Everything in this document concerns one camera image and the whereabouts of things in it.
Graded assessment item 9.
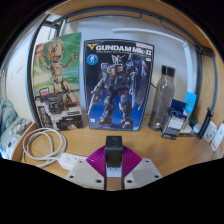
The black electric shaver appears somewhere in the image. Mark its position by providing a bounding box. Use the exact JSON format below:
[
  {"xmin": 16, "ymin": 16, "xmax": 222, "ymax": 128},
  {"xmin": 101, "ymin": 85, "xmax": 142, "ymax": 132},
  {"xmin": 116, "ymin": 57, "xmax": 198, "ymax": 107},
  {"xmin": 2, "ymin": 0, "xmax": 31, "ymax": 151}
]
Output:
[{"xmin": 197, "ymin": 107, "xmax": 214, "ymax": 140}]

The wooden shelf unit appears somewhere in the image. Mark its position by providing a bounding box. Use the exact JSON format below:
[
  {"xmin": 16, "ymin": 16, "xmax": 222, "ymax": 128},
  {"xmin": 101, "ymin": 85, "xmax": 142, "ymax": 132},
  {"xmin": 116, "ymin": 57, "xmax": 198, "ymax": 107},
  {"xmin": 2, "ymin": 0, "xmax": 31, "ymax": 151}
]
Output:
[{"xmin": 46, "ymin": 0, "xmax": 214, "ymax": 48}]

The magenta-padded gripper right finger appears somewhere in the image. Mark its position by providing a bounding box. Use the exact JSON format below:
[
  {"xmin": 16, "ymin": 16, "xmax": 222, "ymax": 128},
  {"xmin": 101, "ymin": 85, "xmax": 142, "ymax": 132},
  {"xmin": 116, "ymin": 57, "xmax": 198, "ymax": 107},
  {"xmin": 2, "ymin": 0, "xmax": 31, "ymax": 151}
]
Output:
[{"xmin": 120, "ymin": 145, "xmax": 163, "ymax": 191}]

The blue robot model kit box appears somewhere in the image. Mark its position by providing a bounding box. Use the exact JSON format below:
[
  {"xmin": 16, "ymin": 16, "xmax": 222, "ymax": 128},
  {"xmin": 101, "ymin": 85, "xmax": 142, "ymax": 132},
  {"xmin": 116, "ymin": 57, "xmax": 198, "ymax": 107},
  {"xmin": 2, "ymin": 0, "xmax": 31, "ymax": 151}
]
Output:
[{"xmin": 83, "ymin": 38, "xmax": 155, "ymax": 132}]

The white power cable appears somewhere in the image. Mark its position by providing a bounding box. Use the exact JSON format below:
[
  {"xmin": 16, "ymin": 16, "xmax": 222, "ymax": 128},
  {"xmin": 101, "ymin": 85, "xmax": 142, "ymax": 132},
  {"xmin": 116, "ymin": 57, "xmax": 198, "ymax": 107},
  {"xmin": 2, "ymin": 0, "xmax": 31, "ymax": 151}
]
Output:
[{"xmin": 22, "ymin": 127, "xmax": 68, "ymax": 169}]

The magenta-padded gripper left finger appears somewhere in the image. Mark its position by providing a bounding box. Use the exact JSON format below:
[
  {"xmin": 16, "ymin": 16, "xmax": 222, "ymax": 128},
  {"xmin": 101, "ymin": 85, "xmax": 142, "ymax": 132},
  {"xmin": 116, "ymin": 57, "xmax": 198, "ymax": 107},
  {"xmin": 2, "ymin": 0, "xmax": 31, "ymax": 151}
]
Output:
[{"xmin": 65, "ymin": 145, "xmax": 109, "ymax": 191}]

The teal bedding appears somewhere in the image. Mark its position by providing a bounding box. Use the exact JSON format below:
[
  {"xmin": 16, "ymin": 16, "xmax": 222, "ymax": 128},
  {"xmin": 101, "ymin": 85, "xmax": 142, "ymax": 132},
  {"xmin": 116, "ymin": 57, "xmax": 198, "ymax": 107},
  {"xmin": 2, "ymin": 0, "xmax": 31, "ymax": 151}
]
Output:
[{"xmin": 0, "ymin": 98, "xmax": 33, "ymax": 159}]

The clear bottle with black cap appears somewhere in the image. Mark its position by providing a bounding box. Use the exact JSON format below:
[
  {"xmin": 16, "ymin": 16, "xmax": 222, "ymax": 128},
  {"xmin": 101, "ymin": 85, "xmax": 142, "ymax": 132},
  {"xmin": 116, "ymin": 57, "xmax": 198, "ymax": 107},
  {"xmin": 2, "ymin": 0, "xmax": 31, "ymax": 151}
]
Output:
[{"xmin": 148, "ymin": 64, "xmax": 176, "ymax": 132}]

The small dark blue box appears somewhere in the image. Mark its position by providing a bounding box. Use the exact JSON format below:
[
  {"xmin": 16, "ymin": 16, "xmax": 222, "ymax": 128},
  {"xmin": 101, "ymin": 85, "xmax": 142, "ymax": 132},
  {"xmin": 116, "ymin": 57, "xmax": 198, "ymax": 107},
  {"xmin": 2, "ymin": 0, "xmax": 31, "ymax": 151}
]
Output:
[{"xmin": 160, "ymin": 98, "xmax": 188, "ymax": 141}]

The green tree figure toy box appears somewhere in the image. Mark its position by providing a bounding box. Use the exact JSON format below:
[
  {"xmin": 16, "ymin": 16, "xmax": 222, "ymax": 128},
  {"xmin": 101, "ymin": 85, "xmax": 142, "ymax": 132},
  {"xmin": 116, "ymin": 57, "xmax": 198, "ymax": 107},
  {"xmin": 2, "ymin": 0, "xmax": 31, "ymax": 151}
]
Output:
[{"xmin": 32, "ymin": 32, "xmax": 89, "ymax": 131}]

